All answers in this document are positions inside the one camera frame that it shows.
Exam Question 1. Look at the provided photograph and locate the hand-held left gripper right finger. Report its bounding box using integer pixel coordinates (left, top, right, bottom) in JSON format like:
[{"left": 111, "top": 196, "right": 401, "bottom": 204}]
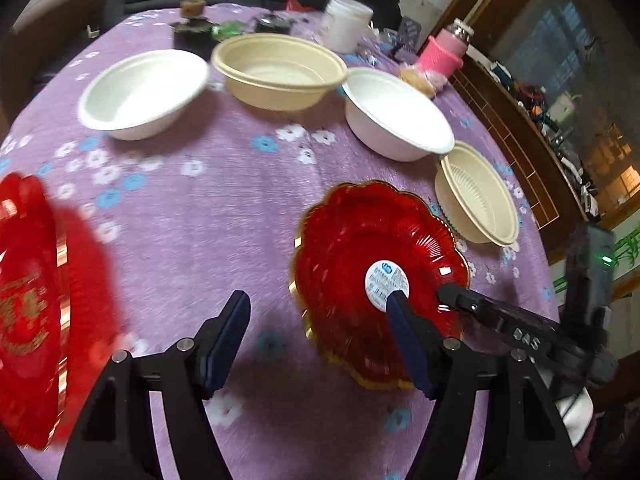
[{"left": 386, "top": 291, "right": 583, "bottom": 480}]

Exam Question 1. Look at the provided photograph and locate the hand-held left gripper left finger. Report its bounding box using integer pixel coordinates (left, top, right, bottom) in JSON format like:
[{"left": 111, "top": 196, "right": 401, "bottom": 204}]
[{"left": 57, "top": 290, "right": 252, "bottom": 480}]

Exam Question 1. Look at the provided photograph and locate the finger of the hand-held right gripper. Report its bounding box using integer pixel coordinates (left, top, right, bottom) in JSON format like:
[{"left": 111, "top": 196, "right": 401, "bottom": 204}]
[{"left": 437, "top": 283, "right": 592, "bottom": 387}]

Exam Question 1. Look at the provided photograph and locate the red flower-shaped glass plate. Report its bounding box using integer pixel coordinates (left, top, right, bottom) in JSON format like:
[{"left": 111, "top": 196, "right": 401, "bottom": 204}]
[{"left": 290, "top": 180, "right": 476, "bottom": 391}]

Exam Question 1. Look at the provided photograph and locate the small beige ribbed bowl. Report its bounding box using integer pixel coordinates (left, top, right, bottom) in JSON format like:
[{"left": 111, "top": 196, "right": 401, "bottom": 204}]
[{"left": 434, "top": 141, "right": 521, "bottom": 248}]

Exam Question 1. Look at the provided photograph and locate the red gold-print plate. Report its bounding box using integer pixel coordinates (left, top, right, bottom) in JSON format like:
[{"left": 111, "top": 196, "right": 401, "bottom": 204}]
[{"left": 0, "top": 172, "right": 131, "bottom": 451}]

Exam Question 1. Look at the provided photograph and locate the white paper bowl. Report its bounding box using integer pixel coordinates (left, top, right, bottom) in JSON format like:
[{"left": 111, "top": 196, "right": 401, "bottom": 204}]
[
  {"left": 341, "top": 67, "right": 455, "bottom": 162},
  {"left": 77, "top": 50, "right": 210, "bottom": 141}
]

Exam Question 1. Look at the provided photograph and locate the large beige bowl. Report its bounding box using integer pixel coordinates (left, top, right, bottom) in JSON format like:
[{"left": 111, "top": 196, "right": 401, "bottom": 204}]
[{"left": 211, "top": 34, "right": 348, "bottom": 111}]

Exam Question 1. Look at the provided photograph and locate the white cloth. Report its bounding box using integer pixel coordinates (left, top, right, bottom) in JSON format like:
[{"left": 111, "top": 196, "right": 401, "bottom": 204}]
[{"left": 556, "top": 389, "right": 597, "bottom": 447}]

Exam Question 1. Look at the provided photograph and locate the purple floral tablecloth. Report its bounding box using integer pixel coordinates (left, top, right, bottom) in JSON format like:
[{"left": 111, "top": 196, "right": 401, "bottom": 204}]
[{"left": 0, "top": 2, "right": 561, "bottom": 480}]

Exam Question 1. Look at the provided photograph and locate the wooden glass-front cabinet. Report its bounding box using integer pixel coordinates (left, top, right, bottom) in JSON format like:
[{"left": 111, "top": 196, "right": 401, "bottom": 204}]
[{"left": 440, "top": 0, "right": 640, "bottom": 271}]

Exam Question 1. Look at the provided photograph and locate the wrapped round pastry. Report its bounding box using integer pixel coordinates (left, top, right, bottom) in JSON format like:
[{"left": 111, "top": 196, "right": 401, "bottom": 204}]
[{"left": 398, "top": 65, "right": 448, "bottom": 98}]

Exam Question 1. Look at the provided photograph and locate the pink sleeved bottle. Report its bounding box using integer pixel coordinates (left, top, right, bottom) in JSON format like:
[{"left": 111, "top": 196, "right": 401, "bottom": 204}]
[{"left": 417, "top": 19, "right": 475, "bottom": 78}]

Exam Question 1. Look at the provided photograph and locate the clear plastic packaging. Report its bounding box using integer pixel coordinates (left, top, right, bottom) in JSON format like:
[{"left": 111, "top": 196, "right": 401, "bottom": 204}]
[{"left": 377, "top": 17, "right": 421, "bottom": 60}]

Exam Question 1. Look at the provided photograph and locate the black cylinder with gear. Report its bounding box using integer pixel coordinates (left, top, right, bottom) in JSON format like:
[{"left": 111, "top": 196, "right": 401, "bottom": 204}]
[{"left": 172, "top": 17, "right": 216, "bottom": 58}]

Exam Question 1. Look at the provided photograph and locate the white plastic jar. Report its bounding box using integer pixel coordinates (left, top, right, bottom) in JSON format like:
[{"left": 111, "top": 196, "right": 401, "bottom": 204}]
[{"left": 320, "top": 0, "right": 375, "bottom": 53}]

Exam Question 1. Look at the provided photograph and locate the black finned block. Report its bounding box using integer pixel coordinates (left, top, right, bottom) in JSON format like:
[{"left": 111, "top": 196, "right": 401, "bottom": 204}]
[{"left": 254, "top": 14, "right": 293, "bottom": 36}]

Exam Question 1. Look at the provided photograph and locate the brown wooden chair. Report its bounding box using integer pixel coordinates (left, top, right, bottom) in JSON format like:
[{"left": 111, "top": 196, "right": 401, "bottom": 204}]
[{"left": 0, "top": 0, "right": 106, "bottom": 126}]

